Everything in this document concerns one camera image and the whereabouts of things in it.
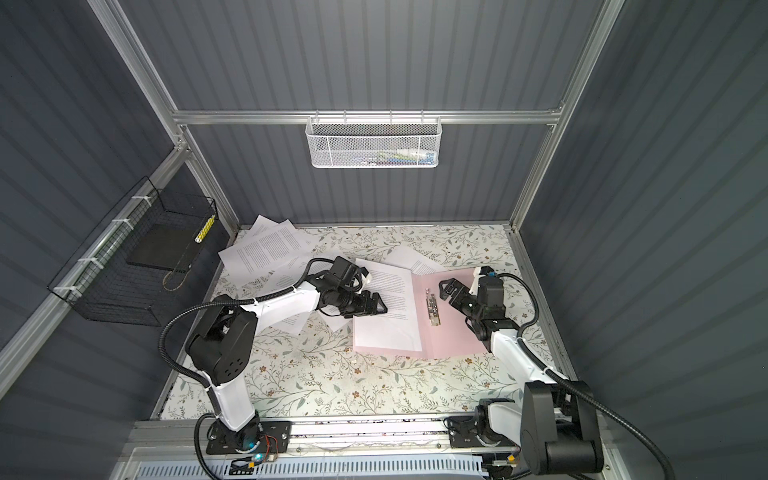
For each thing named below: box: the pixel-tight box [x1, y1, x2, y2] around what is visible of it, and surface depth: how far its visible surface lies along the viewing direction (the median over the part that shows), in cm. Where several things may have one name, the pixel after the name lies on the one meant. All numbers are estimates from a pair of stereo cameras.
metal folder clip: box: [425, 287, 441, 326], surface depth 98 cm
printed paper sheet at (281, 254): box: [218, 224, 314, 289], surface depth 114 cm
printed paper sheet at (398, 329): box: [353, 258, 422, 352], surface depth 93 cm
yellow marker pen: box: [194, 215, 216, 243], surface depth 82 cm
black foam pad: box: [126, 224, 198, 272], surface depth 79 cm
